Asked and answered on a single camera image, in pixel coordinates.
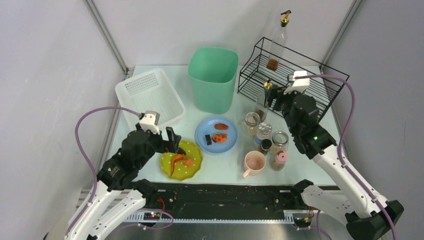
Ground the black wire rack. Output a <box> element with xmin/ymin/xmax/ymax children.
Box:
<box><xmin>236</xmin><ymin>37</ymin><xmax>344</xmax><ymax>137</ymax></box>

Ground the blue plate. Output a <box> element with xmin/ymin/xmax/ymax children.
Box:
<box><xmin>194</xmin><ymin>116</ymin><xmax>238</xmax><ymax>154</ymax></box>

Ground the large glass jar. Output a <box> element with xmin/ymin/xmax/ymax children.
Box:
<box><xmin>269</xmin><ymin>130</ymin><xmax>289</xmax><ymax>154</ymax></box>

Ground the pink mug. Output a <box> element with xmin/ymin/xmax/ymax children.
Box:
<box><xmin>242</xmin><ymin>150</ymin><xmax>266</xmax><ymax>179</ymax></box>

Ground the orange grilled chicken piece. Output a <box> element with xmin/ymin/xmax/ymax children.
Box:
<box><xmin>211</xmin><ymin>133</ymin><xmax>228</xmax><ymax>143</ymax></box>

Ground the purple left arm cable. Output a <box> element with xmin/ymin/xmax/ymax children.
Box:
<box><xmin>65</xmin><ymin>106</ymin><xmax>142</xmax><ymax>236</ymax></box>

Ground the glass jar with light powder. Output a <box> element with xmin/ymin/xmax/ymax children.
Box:
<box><xmin>241</xmin><ymin>112</ymin><xmax>261</xmax><ymax>136</ymax></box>

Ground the small black cap spice bottle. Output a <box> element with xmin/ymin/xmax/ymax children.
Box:
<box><xmin>259</xmin><ymin>139</ymin><xmax>273</xmax><ymax>156</ymax></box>

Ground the white perforated plastic basket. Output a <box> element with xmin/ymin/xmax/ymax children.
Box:
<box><xmin>115</xmin><ymin>68</ymin><xmax>186</xmax><ymax>129</ymax></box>

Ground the small orange chicken piece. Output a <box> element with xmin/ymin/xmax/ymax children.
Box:
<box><xmin>214</xmin><ymin>123</ymin><xmax>229</xmax><ymax>130</ymax></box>

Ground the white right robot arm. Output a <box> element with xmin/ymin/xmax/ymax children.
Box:
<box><xmin>266</xmin><ymin>86</ymin><xmax>404</xmax><ymax>240</ymax></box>

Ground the spice shaker white lid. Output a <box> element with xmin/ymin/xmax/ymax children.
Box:
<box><xmin>253</xmin><ymin>121</ymin><xmax>272</xmax><ymax>148</ymax></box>

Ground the orange chicken wing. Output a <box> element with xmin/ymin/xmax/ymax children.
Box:
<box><xmin>170</xmin><ymin>154</ymin><xmax>186</xmax><ymax>176</ymax></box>

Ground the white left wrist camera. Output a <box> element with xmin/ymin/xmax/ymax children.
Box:
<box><xmin>138</xmin><ymin>110</ymin><xmax>160</xmax><ymax>135</ymax></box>

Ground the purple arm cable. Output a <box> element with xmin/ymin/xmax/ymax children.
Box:
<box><xmin>65</xmin><ymin>106</ymin><xmax>142</xmax><ymax>236</ymax></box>
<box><xmin>294</xmin><ymin>74</ymin><xmax>398</xmax><ymax>240</ymax></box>

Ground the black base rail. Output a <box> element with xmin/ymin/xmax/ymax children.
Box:
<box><xmin>146</xmin><ymin>182</ymin><xmax>311</xmax><ymax>222</ymax></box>

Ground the glass oil bottle gold cap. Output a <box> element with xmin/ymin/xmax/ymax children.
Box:
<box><xmin>254</xmin><ymin>79</ymin><xmax>274</xmax><ymax>122</ymax></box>

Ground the pink lid spice jar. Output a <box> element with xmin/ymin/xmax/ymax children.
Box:
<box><xmin>269</xmin><ymin>150</ymin><xmax>289</xmax><ymax>171</ymax></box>

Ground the green polka dot plate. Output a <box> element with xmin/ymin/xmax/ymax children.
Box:
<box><xmin>159</xmin><ymin>140</ymin><xmax>203</xmax><ymax>181</ymax></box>

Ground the green plastic bin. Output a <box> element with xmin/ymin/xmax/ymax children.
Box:
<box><xmin>188</xmin><ymin>46</ymin><xmax>239</xmax><ymax>114</ymax></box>

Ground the orange fried nugget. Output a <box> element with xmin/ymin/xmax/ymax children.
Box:
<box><xmin>182</xmin><ymin>158</ymin><xmax>195</xmax><ymax>168</ymax></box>

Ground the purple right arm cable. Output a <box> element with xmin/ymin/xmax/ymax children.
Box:
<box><xmin>294</xmin><ymin>74</ymin><xmax>398</xmax><ymax>240</ymax></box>

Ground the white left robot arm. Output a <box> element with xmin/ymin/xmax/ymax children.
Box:
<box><xmin>64</xmin><ymin>127</ymin><xmax>182</xmax><ymax>240</ymax></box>

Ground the black sea cucumber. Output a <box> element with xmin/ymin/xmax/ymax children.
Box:
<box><xmin>176</xmin><ymin>147</ymin><xmax>187</xmax><ymax>156</ymax></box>

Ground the black white sushi roll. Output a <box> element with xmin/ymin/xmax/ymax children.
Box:
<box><xmin>205</xmin><ymin>134</ymin><xmax>212</xmax><ymax>146</ymax></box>

